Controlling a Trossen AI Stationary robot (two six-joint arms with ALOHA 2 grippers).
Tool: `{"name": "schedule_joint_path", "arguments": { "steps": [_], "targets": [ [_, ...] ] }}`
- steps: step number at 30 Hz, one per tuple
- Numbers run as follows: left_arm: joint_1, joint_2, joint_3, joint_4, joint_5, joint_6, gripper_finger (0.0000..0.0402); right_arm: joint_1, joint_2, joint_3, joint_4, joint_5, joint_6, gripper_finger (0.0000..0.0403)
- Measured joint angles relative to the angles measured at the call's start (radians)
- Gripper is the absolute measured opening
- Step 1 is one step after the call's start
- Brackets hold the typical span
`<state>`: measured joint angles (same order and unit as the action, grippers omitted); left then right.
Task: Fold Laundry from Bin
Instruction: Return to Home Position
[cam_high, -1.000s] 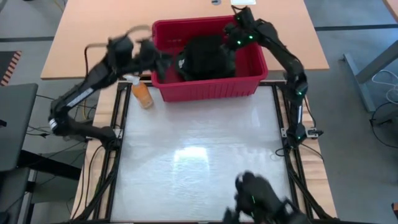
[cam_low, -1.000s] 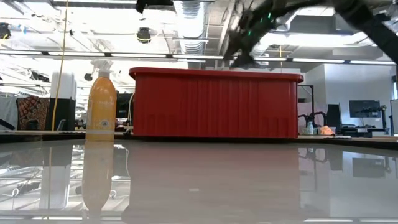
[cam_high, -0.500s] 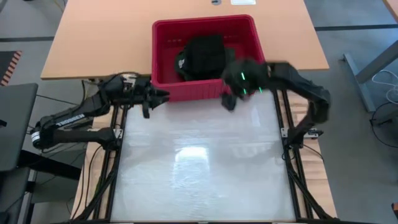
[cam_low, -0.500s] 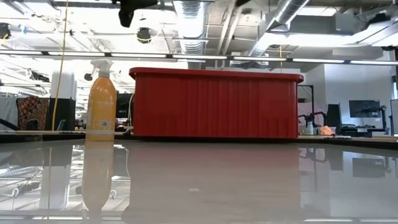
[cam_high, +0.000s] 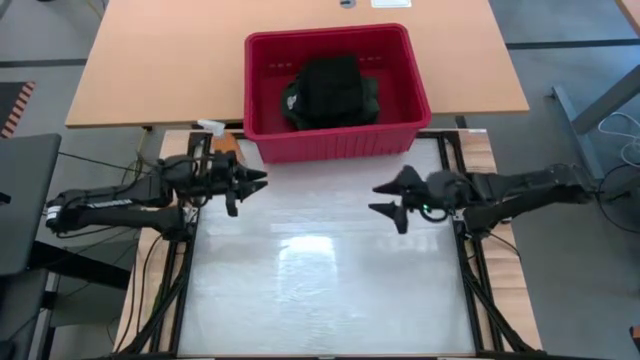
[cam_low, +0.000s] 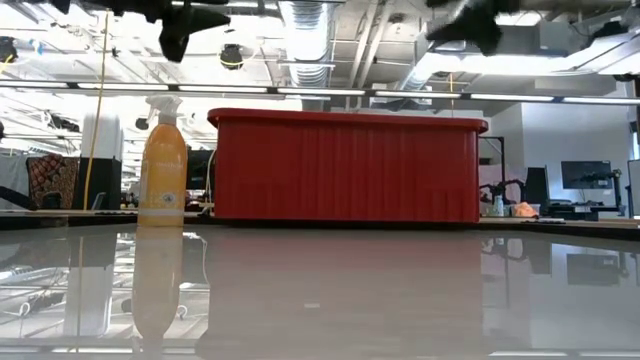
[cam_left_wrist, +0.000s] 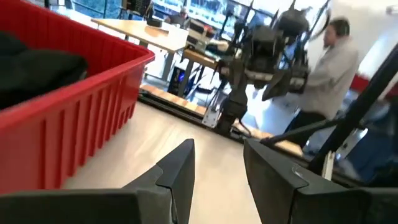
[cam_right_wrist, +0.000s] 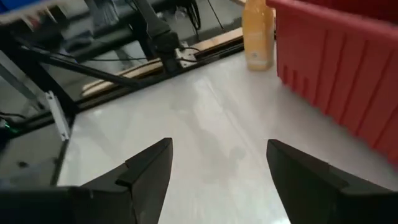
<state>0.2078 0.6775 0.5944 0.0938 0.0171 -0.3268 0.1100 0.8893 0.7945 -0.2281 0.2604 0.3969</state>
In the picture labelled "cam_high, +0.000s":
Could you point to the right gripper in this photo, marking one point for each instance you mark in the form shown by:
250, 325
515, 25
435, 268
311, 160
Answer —
445, 190

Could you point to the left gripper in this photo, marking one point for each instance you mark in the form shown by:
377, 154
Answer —
217, 175

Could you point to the dark green shirt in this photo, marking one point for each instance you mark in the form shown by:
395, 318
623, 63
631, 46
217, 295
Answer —
370, 100

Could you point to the black garment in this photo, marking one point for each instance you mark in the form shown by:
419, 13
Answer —
330, 90

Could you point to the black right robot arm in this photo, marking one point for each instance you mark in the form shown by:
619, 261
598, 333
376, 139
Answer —
530, 192

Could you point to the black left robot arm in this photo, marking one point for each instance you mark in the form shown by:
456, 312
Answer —
120, 205

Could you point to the red plastic laundry bin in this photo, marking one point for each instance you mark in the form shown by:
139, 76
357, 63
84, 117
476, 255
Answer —
400, 115

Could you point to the orange spray bottle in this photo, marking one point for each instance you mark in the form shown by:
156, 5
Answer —
225, 140

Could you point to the light wooden desk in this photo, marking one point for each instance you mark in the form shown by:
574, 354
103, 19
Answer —
165, 65

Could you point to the white label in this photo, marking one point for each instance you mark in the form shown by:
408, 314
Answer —
391, 3

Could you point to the grey desk grommet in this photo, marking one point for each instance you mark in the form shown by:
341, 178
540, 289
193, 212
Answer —
348, 3

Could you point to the grey desk leg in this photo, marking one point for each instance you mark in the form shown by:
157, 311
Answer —
585, 115

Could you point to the dark grey chair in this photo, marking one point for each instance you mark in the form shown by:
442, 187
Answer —
25, 200

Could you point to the striped floor mat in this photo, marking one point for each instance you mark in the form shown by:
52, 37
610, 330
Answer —
15, 110

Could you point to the wooden desk corner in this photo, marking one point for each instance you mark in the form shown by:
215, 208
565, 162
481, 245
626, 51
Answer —
631, 12

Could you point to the black aluminium table frame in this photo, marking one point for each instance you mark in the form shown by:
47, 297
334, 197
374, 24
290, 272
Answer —
192, 280

